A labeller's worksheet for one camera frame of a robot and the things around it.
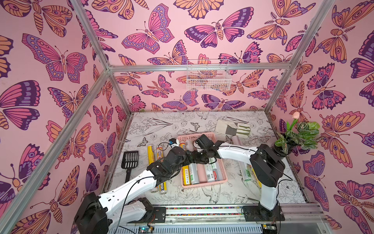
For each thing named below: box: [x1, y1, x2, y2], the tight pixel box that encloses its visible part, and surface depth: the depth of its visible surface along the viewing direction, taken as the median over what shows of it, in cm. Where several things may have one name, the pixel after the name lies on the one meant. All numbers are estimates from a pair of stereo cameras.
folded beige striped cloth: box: [214, 116, 251, 139], surface depth 112 cm
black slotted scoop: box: [121, 150, 139, 183], surface depth 94 cm
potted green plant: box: [273, 118, 320, 157], surface depth 77 cm
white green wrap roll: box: [204, 163, 216, 183], surface depth 85 cm
